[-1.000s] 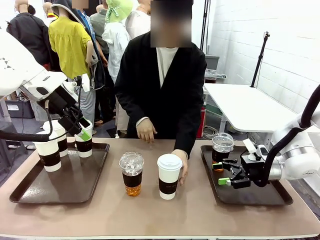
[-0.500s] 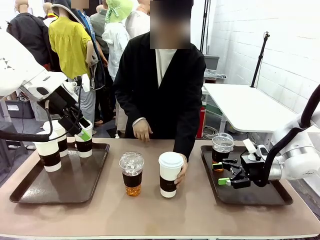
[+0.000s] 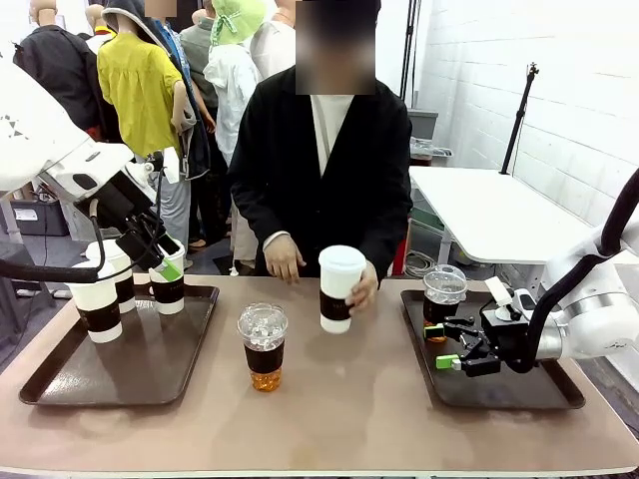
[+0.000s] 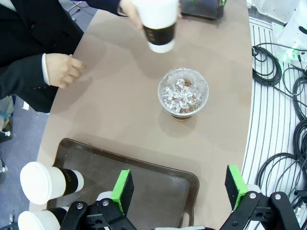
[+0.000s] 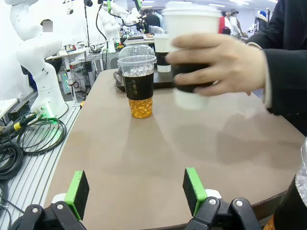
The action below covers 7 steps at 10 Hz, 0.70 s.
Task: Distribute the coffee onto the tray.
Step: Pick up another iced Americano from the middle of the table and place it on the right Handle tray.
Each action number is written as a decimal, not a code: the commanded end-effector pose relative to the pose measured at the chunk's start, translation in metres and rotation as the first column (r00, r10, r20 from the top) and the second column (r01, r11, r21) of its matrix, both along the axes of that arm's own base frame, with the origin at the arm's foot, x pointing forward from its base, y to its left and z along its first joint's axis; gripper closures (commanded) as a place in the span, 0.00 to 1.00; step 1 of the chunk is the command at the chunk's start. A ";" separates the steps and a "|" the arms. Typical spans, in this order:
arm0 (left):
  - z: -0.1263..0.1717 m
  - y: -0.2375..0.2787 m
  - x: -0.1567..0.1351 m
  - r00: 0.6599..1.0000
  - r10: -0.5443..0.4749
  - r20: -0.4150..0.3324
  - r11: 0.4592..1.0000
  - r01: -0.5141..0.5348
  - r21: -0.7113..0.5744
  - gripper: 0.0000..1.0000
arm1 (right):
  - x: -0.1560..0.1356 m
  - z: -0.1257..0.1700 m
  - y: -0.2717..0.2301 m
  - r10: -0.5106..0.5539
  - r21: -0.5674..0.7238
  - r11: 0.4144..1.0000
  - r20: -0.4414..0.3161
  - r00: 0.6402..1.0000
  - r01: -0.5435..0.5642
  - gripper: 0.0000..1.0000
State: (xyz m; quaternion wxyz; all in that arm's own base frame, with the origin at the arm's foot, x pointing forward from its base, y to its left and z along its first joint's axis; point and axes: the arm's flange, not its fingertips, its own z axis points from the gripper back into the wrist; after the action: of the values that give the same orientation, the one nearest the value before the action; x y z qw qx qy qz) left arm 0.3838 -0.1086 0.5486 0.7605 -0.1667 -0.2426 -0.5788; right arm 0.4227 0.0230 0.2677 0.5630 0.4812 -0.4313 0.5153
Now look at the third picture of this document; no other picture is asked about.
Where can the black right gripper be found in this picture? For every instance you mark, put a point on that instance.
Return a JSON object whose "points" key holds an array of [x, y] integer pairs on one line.
{"points": [[504, 332]]}

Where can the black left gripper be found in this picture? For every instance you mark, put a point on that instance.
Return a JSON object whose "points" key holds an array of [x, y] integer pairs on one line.
{"points": [[115, 199]]}

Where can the white paper cup black sleeve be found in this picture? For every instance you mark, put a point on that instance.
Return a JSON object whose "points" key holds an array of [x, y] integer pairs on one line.
{"points": [[95, 304], [339, 279], [122, 279], [169, 294]]}

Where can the iced coffee clear lid cup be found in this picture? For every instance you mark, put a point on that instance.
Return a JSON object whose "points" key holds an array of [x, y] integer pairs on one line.
{"points": [[442, 304], [263, 356]]}

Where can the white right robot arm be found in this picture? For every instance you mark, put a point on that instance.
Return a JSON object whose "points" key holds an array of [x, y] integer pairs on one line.
{"points": [[599, 319]]}

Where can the person's left forearm black sleeve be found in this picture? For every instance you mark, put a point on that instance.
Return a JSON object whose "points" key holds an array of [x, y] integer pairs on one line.
{"points": [[394, 239]]}

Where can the person's right forearm black sleeve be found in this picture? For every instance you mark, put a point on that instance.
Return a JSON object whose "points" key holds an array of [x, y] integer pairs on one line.
{"points": [[254, 219]]}

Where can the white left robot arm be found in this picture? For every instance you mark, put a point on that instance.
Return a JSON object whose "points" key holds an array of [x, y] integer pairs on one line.
{"points": [[30, 130]]}

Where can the dark brown serving tray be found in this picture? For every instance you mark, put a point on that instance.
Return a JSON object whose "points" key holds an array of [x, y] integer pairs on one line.
{"points": [[140, 359], [499, 391]]}

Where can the person's left hand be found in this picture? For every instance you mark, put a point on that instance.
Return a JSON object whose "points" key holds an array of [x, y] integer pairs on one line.
{"points": [[368, 289]]}

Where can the person's right hand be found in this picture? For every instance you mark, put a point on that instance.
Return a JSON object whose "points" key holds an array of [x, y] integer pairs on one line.
{"points": [[282, 259]]}

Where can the red white bar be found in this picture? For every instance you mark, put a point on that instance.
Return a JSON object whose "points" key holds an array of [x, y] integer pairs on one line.
{"points": [[399, 254]]}

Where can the background person blue shirt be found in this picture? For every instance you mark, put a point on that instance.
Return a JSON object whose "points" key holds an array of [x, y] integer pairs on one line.
{"points": [[197, 149]]}

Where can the black equipment case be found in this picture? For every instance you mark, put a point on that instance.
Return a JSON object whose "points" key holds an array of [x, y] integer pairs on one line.
{"points": [[40, 218]]}

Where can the white side table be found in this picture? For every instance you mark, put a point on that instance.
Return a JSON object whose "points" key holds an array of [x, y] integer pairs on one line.
{"points": [[489, 214]]}

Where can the green crate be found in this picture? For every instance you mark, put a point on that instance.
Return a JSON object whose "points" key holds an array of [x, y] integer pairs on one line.
{"points": [[424, 218]]}

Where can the person in black jacket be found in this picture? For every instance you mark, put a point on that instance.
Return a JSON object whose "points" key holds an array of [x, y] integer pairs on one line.
{"points": [[299, 189]]}

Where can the mannequin in yellow shirt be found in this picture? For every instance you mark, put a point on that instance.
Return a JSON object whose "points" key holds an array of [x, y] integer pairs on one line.
{"points": [[135, 90]]}

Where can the mannequin in white shirt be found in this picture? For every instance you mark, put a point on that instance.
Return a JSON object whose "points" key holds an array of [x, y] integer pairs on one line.
{"points": [[232, 85]]}

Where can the clear plastic bags pile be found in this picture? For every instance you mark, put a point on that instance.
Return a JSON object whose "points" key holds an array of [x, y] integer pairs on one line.
{"points": [[429, 148]]}

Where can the mannequin in gray green shirt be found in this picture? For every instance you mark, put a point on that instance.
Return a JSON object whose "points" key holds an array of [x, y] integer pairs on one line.
{"points": [[197, 50]]}

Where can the mannequin in black jacket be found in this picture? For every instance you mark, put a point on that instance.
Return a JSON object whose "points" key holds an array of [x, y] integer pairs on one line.
{"points": [[55, 70]]}

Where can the gray storage box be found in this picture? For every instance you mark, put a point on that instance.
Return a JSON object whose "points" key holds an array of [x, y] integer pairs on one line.
{"points": [[423, 125]]}

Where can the black tripod stand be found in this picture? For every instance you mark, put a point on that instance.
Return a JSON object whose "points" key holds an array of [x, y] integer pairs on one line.
{"points": [[519, 117]]}

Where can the mannequin in white blouse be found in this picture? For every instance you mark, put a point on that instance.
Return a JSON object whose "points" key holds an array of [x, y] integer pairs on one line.
{"points": [[274, 47]]}

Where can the green bucket hat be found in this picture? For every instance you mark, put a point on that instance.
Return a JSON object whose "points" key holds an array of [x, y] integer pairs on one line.
{"points": [[237, 20]]}

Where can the black light stand pole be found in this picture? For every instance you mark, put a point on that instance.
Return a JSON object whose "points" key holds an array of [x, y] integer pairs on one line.
{"points": [[408, 50]]}

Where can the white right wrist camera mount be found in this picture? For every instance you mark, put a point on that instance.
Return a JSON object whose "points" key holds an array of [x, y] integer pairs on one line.
{"points": [[516, 304]]}

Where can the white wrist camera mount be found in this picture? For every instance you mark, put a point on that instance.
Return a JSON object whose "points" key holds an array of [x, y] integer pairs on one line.
{"points": [[142, 172], [516, 304]]}

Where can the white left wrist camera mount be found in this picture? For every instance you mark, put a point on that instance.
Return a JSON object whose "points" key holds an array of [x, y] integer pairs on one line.
{"points": [[142, 172]]}

